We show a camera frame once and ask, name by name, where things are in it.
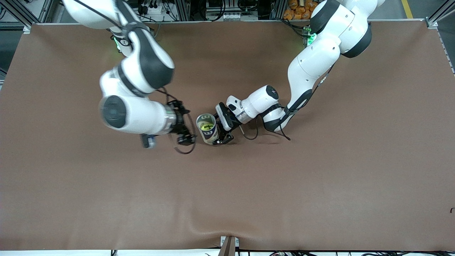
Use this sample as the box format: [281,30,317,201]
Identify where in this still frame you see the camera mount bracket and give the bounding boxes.
[220,235,240,256]

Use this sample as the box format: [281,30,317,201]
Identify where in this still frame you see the aluminium frame profile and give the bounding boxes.
[271,0,287,20]
[425,0,455,75]
[0,0,54,34]
[173,0,191,21]

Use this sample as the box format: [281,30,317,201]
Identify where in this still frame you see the white power strip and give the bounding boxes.
[137,3,165,17]

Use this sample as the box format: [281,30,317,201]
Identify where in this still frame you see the pile of orange round items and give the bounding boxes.
[283,0,315,20]

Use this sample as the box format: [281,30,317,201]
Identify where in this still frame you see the brown table mat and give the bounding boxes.
[0,20,455,251]

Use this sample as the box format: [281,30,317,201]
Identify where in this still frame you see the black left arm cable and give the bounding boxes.
[240,53,336,141]

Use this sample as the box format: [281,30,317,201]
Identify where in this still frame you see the white terminal block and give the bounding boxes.
[221,13,259,21]

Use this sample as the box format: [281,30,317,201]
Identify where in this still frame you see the white and blue ball can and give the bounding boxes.
[195,112,219,145]

